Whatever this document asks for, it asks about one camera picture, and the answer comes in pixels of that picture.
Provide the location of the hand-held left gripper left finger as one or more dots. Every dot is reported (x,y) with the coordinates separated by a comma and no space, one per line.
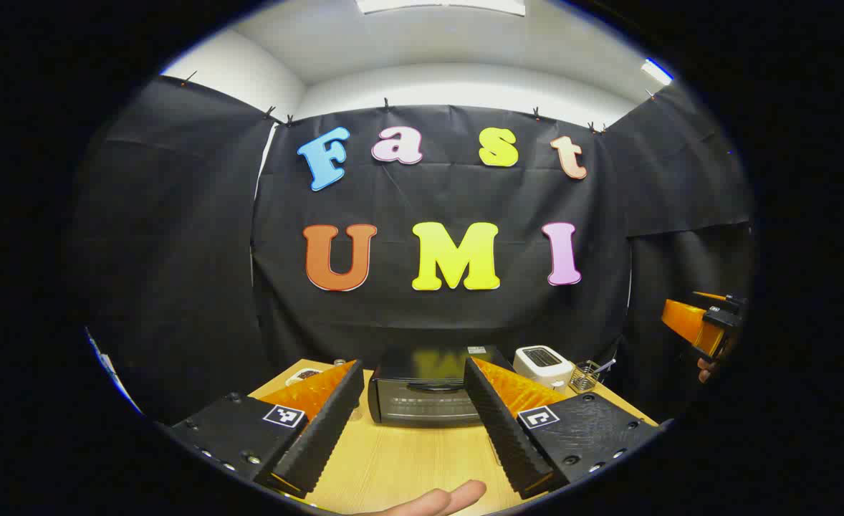
(325,430)

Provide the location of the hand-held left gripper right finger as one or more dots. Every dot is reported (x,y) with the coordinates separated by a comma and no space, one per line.
(501,430)

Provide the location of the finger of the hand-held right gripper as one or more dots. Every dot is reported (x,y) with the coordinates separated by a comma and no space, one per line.
(687,322)

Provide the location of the black electric oven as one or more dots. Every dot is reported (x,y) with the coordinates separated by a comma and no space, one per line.
(415,401)

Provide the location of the white compartment plate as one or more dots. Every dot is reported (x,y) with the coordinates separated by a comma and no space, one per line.
(300,375)

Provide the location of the white toaster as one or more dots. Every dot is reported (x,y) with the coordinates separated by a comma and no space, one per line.
(540,362)

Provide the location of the metal spoon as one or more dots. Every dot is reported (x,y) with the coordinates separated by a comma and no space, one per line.
(606,365)

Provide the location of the black backdrop cloth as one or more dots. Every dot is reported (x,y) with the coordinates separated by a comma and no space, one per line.
(429,193)

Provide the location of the long ceiling light panel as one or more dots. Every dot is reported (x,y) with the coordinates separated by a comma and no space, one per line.
(440,6)

